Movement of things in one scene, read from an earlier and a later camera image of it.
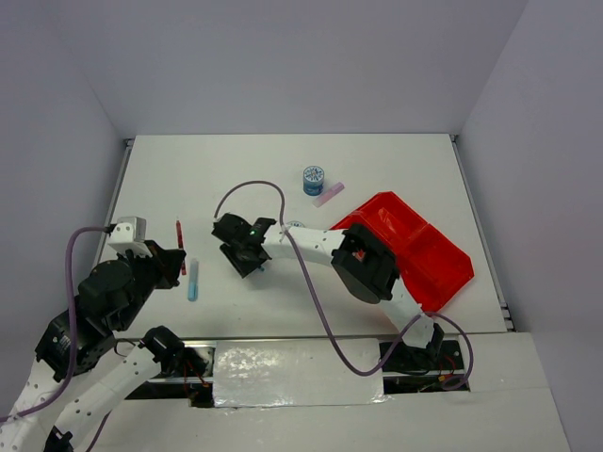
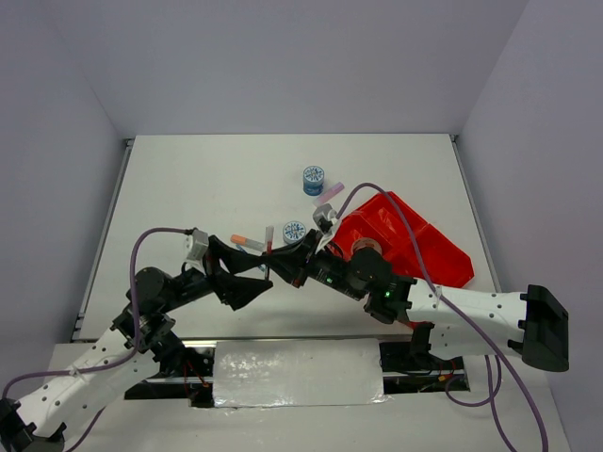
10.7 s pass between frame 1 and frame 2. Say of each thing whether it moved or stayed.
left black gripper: moved
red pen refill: moved
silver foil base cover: stayed
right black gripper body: moved
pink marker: stayed
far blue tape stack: stayed
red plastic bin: stayed
